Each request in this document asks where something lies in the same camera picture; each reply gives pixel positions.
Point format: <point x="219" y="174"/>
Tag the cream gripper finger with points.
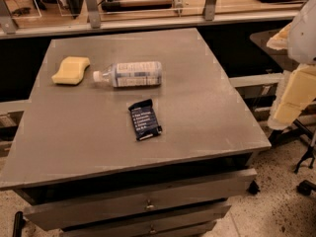
<point x="279" y="40"/>
<point x="294" y="92"/>

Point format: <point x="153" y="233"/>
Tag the dark blue rxbar wrapper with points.
<point x="144" y="120"/>

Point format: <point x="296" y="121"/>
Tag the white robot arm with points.
<point x="301" y="41"/>

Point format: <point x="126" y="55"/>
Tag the black tripod stand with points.
<point x="303" y="142"/>

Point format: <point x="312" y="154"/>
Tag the black caster wheel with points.
<point x="253" y="188"/>

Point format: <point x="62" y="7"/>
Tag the clear plastic water bottle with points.
<point x="131" y="74"/>

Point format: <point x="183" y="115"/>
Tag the grey drawer cabinet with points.
<point x="78" y="141"/>

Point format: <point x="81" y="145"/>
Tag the lower grey drawer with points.
<point x="184" y="222"/>

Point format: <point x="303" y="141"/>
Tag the grey drawer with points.
<point x="184" y="222"/>
<point x="89" y="209"/>

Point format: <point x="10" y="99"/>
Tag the yellow sponge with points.
<point x="71" y="70"/>

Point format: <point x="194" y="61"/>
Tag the upper grey drawer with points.
<point x="89" y="209"/>

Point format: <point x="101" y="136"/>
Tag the black cylinder on floor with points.
<point x="19" y="223"/>

